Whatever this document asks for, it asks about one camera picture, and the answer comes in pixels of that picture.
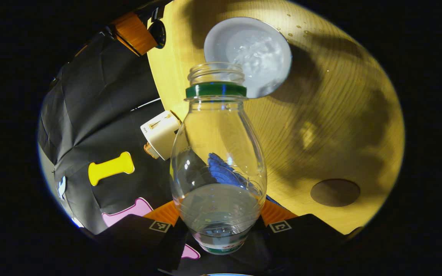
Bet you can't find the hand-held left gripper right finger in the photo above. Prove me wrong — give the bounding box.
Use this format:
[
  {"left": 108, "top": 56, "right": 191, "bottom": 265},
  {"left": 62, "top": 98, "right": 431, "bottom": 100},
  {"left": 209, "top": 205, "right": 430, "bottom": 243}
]
[{"left": 250, "top": 199, "right": 354, "bottom": 269}]

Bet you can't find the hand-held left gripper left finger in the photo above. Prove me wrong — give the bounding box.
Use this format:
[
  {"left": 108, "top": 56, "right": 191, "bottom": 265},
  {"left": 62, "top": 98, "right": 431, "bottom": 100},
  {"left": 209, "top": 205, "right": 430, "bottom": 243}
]
[{"left": 91, "top": 200, "right": 189, "bottom": 271}]

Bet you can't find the round brown coaster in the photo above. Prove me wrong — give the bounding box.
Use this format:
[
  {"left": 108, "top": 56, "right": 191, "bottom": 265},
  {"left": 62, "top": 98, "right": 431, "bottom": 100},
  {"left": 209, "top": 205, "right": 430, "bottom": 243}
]
[{"left": 310, "top": 179, "right": 361, "bottom": 207}]

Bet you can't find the ceramic teacup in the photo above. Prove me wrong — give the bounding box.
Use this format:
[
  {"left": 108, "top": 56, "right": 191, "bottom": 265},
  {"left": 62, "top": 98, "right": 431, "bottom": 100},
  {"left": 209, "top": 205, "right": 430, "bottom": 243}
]
[{"left": 204, "top": 16, "right": 293, "bottom": 99}]

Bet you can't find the clear plastic water bottle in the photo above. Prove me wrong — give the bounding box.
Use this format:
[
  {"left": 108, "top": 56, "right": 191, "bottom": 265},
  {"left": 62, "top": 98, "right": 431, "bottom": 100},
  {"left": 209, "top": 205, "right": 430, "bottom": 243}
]
[{"left": 170, "top": 62, "right": 267, "bottom": 255}]

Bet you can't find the blue folded towel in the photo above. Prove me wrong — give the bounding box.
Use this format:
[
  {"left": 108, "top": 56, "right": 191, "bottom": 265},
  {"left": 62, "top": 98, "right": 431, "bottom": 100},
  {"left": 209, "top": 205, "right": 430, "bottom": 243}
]
[{"left": 208, "top": 153, "right": 283, "bottom": 207}]

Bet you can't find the black backdrop cloth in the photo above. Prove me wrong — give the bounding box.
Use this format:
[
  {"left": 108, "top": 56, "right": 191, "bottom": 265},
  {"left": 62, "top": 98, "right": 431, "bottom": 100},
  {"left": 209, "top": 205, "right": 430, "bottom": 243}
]
[{"left": 38, "top": 23, "right": 202, "bottom": 261}]

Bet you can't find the dark brown toast slice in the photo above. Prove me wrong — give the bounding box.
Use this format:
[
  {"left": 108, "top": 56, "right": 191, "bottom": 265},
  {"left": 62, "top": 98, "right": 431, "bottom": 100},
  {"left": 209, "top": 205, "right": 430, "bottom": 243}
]
[{"left": 143, "top": 142, "right": 160, "bottom": 159}]

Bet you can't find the white toaster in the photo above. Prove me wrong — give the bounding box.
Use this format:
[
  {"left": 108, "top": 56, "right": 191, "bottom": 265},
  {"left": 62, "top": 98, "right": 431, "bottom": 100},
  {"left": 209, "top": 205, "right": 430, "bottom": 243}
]
[{"left": 140, "top": 110, "right": 182, "bottom": 161}]

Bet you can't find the white toaster cable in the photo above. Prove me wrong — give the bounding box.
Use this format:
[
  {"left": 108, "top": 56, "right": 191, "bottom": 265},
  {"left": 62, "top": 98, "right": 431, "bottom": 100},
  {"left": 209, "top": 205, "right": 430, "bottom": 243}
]
[{"left": 131, "top": 98, "right": 163, "bottom": 112}]

